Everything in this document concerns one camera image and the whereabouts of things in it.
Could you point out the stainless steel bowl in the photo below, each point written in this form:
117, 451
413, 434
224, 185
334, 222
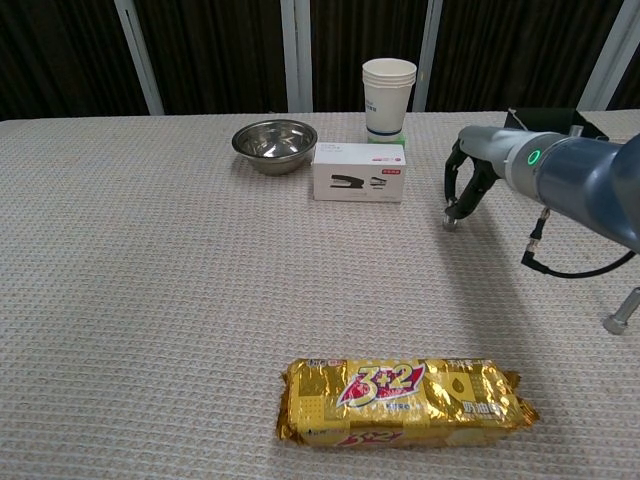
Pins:
275, 145

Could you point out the open black cardboard box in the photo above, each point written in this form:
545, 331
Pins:
545, 119

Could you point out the white stapler box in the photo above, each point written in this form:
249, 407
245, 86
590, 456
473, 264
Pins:
360, 172

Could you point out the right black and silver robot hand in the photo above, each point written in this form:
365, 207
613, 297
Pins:
482, 142

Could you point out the green square block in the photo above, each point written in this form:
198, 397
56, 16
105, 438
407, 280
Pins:
395, 140

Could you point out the beige woven tablecloth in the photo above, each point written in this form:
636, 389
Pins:
150, 300

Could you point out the white paper cup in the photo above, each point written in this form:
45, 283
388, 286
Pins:
389, 67
387, 107

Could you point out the gold biscuit packet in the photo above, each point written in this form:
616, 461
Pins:
400, 405

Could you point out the grey metal frame post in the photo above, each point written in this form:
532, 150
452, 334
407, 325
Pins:
296, 50
607, 50
430, 40
140, 60

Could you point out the black pleated curtain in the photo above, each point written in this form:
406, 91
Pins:
225, 50

